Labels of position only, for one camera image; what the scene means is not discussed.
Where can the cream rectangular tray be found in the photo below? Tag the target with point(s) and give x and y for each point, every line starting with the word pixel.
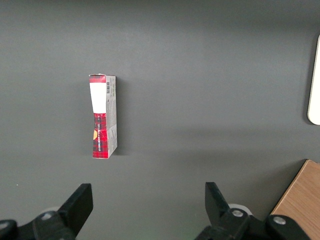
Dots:
pixel 315 82

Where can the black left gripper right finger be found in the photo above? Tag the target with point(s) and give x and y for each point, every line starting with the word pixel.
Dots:
pixel 216 205

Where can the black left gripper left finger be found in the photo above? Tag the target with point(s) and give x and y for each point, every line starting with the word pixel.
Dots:
pixel 75 207

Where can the red tartan cardboard box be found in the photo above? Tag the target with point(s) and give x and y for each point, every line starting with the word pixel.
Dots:
pixel 102 120

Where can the wooden drawer cabinet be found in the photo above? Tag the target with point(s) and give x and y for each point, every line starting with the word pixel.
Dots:
pixel 305 190

